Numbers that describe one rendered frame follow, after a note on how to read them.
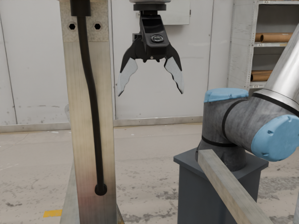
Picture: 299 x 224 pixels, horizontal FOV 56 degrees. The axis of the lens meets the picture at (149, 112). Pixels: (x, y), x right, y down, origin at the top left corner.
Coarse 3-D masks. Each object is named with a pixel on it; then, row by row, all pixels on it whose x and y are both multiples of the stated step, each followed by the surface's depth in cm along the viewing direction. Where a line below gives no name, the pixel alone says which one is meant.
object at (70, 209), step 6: (72, 168) 50; (72, 174) 48; (72, 180) 46; (72, 186) 44; (66, 192) 43; (72, 192) 43; (66, 198) 41; (72, 198) 41; (66, 204) 40; (72, 204) 40; (66, 210) 39; (72, 210) 39; (78, 210) 39; (66, 216) 38; (72, 216) 38; (78, 216) 38; (60, 222) 37; (66, 222) 37; (72, 222) 37; (78, 222) 37
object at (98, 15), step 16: (64, 0) 19; (80, 0) 17; (96, 0) 19; (64, 16) 20; (80, 16) 17; (96, 16) 21; (64, 32) 21; (80, 32) 18; (96, 32) 21; (80, 48) 18; (96, 96) 22; (96, 112) 22; (96, 128) 23; (96, 144) 23; (96, 160) 24; (96, 192) 25
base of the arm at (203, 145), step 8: (200, 144) 106; (208, 144) 101; (216, 144) 99; (224, 144) 98; (232, 144) 98; (216, 152) 99; (224, 152) 99; (232, 152) 99; (240, 152) 100; (224, 160) 100; (232, 160) 99; (240, 160) 100; (232, 168) 99; (240, 168) 101
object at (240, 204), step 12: (204, 156) 56; (216, 156) 56; (204, 168) 56; (216, 168) 52; (216, 180) 50; (228, 180) 48; (228, 192) 45; (240, 192) 45; (228, 204) 45; (240, 204) 42; (252, 204) 42; (240, 216) 41; (252, 216) 39; (264, 216) 39
